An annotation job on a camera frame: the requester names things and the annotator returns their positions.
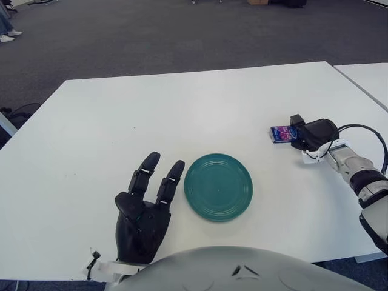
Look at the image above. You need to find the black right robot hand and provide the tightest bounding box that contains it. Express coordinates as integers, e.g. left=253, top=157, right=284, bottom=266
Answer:
left=289, top=113, right=340, bottom=152

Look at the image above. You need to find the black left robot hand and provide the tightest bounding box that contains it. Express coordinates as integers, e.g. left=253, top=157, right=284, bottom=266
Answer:
left=114, top=151, right=186, bottom=264

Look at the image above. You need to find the purple blue gum pack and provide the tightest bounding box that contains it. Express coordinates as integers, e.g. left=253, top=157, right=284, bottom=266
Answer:
left=270, top=125, right=301, bottom=147

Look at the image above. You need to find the green round plate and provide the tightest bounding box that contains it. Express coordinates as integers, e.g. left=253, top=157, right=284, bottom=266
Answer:
left=184, top=153, right=254, bottom=223

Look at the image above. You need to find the white rectangular table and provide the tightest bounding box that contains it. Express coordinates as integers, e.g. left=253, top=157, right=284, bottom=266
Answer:
left=333, top=62, right=388, bottom=110
left=0, top=61, right=388, bottom=281

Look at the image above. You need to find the grey robot torso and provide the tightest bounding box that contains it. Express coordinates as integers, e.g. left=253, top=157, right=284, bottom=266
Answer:
left=109, top=246, right=369, bottom=291

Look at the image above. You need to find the black cabinet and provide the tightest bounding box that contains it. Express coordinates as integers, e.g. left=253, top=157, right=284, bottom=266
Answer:
left=268, top=0, right=307, bottom=9

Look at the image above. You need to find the white table leg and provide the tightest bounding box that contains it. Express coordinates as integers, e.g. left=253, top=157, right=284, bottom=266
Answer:
left=0, top=113, right=18, bottom=137

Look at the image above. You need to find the seated person in jeans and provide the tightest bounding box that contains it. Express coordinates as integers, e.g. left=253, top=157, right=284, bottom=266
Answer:
left=0, top=4, right=23, bottom=42

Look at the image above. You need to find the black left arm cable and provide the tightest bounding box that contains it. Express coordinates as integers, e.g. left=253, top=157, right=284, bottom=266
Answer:
left=86, top=250, right=102, bottom=281

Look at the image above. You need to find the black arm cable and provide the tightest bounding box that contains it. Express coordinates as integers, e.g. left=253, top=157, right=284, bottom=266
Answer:
left=86, top=250, right=102, bottom=281
left=335, top=124, right=388, bottom=175

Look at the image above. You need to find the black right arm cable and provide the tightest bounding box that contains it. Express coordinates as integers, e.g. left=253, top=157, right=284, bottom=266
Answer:
left=335, top=124, right=388, bottom=175

